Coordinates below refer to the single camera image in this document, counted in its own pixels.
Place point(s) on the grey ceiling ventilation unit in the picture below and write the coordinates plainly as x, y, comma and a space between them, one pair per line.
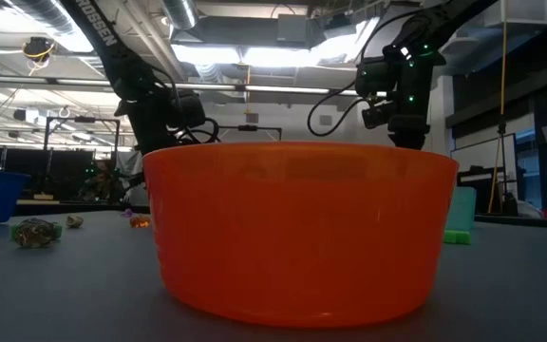
297, 31

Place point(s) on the purple plastic witch hat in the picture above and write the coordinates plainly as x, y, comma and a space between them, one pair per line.
127, 213

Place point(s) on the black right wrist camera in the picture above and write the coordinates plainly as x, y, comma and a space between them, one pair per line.
378, 115

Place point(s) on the black background camera frame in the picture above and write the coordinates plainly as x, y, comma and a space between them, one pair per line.
247, 127

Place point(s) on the orange round plastic bowl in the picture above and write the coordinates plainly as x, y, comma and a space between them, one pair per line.
302, 237

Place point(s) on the long ceiling light bar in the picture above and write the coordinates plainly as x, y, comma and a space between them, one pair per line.
283, 89

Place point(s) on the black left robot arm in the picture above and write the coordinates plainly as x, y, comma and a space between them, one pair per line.
107, 43

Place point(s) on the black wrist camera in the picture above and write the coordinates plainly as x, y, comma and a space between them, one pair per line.
378, 115
190, 110

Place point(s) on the silver round ventilation duct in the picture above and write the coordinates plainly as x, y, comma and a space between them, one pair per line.
181, 14

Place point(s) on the dark plastic spider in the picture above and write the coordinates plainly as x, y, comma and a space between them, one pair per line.
35, 233

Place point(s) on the person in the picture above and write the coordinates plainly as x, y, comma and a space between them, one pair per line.
105, 183

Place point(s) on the black robot station frame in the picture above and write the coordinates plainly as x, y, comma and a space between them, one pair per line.
85, 119

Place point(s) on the square wall vent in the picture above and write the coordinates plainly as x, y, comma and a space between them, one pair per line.
252, 118
325, 120

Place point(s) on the teal rectangular plastic bin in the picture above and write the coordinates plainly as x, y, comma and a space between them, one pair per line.
463, 209

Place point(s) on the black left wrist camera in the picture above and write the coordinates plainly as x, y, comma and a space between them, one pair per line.
190, 110

